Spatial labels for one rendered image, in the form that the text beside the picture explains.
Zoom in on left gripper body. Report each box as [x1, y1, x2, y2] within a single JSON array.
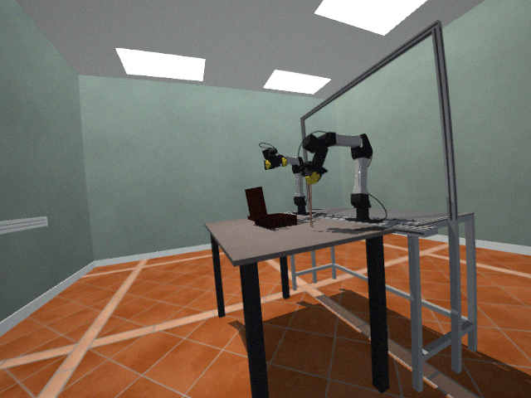
[[304, 155, 328, 179]]

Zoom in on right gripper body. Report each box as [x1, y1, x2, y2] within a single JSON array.
[[264, 157, 284, 170]]

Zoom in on grey slotted aluminium crossbar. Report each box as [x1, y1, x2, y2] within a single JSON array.
[[312, 215, 438, 238]]

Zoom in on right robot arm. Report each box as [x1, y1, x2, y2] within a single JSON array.
[[262, 148, 309, 216]]

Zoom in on grey metal frame beam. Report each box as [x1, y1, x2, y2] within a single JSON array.
[[300, 20, 442, 121]]

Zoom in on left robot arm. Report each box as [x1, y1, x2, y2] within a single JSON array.
[[302, 132, 382, 223]]

